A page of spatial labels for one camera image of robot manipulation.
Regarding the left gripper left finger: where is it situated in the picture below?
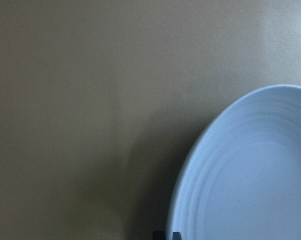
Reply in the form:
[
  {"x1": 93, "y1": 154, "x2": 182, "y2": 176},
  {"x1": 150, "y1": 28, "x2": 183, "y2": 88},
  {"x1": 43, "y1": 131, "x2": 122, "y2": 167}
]
[{"x1": 152, "y1": 231, "x2": 165, "y2": 240}]

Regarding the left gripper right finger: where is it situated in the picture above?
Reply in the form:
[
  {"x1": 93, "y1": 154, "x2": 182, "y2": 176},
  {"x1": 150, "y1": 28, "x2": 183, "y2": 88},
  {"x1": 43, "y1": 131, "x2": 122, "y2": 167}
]
[{"x1": 172, "y1": 232, "x2": 182, "y2": 240}]

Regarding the blue round plate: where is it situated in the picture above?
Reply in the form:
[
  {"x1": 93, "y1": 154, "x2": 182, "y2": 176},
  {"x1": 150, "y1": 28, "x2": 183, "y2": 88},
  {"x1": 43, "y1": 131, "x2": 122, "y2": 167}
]
[{"x1": 166, "y1": 85, "x2": 301, "y2": 240}]

